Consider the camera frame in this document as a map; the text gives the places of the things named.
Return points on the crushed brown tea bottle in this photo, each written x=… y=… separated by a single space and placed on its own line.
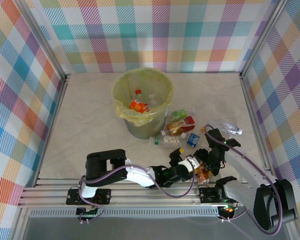
x=203 y=175

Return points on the clear bottle blue label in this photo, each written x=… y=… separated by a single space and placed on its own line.
x=192 y=139

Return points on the small clear bottle green-white label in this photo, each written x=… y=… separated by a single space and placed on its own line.
x=167 y=140

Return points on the red gold label bottle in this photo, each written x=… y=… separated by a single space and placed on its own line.
x=181 y=125

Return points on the clear bottle purple label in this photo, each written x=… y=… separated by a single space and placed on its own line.
x=230 y=128

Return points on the clear bottle orange label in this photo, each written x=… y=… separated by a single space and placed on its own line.
x=137 y=105

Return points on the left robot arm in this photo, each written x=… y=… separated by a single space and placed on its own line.
x=105 y=165

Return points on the silver mesh waste bin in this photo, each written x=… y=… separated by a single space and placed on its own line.
x=145 y=127

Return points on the yellow plastic bin liner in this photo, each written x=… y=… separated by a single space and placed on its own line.
x=125 y=112

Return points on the clear bottle green label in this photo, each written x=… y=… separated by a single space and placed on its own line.
x=177 y=115

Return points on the slotted aluminium strip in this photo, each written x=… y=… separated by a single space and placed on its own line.
x=140 y=213

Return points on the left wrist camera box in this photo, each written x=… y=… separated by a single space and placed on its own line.
x=187 y=165

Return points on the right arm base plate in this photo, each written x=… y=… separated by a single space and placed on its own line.
x=207 y=195

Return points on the aluminium mounting rail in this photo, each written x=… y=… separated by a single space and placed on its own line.
x=130 y=196

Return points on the aluminium side rail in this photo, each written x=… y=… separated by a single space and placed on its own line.
x=54 y=120
x=252 y=110

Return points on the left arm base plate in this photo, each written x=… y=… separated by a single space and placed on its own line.
x=105 y=196

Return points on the aluminium corner post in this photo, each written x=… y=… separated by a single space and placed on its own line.
x=265 y=35
x=42 y=37

